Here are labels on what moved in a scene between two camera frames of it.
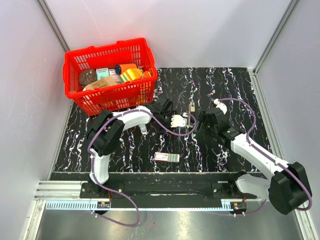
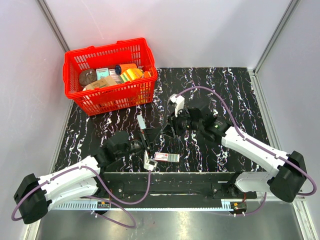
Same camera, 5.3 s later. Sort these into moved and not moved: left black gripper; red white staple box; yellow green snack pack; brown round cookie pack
Moved: left black gripper
Not moved: yellow green snack pack; red white staple box; brown round cookie pack
